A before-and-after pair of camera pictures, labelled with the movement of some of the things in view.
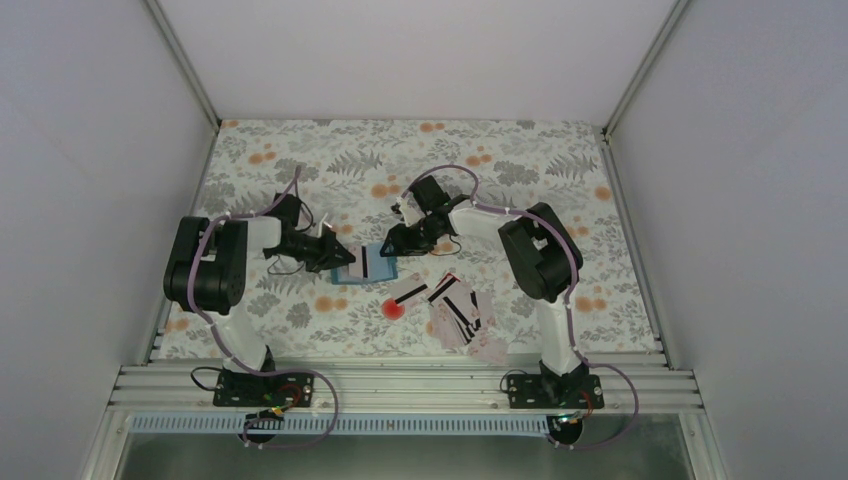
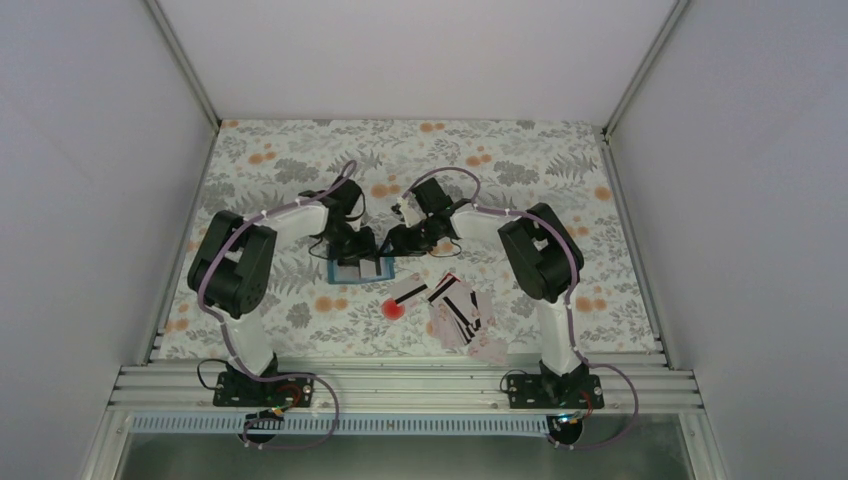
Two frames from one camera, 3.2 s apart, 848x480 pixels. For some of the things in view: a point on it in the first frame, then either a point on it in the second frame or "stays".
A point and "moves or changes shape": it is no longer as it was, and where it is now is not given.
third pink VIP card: [490, 348] stays
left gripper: [326, 257] to [366, 250]
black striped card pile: [457, 315] stays
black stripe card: [359, 268] moves or changes shape
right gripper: [403, 244] stays
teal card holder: [379, 267] stays
